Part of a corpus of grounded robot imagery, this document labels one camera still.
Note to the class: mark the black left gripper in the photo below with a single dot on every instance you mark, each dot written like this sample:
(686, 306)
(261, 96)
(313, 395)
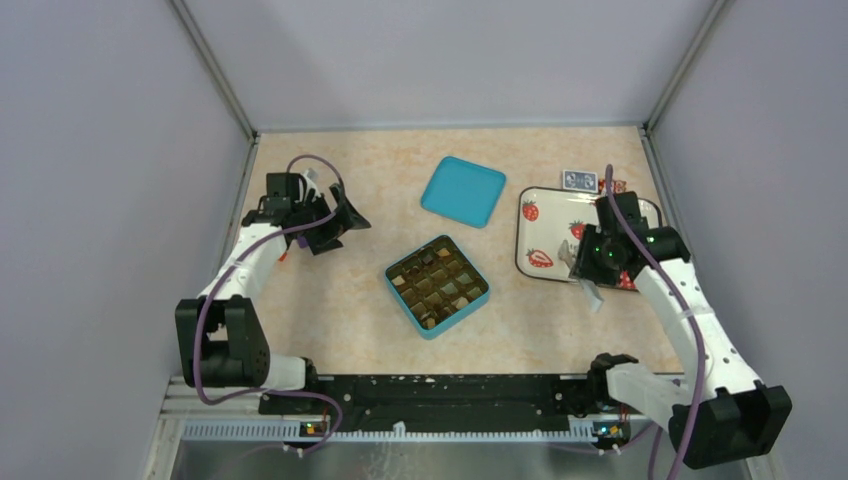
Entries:
(327, 239)

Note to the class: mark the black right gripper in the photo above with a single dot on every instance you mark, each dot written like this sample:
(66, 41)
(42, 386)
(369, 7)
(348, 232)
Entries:
(584, 267)

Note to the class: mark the metal tongs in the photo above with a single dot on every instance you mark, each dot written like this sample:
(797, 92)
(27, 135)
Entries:
(567, 253)

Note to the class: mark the teal chocolate box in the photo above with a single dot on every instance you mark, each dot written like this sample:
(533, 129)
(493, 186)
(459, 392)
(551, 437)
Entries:
(437, 286)

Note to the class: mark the teal box lid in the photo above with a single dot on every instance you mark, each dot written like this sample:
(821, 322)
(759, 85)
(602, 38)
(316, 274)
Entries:
(463, 191)

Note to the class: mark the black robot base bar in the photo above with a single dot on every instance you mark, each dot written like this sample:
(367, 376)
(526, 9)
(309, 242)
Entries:
(453, 404)

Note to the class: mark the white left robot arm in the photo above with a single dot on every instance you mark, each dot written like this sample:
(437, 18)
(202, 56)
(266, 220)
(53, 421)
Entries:
(220, 337)

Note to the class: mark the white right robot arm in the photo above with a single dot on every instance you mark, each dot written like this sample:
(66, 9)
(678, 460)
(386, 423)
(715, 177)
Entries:
(724, 412)

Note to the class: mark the red dice block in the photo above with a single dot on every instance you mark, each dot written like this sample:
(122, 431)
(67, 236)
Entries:
(616, 186)

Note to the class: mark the strawberry print tray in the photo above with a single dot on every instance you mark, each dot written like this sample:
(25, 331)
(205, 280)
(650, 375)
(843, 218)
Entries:
(550, 226)

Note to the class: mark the blue playing card deck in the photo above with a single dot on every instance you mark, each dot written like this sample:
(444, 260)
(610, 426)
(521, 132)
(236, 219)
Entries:
(580, 181)

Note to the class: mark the metal frame rail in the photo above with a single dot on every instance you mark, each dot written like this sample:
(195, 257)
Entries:
(230, 439)

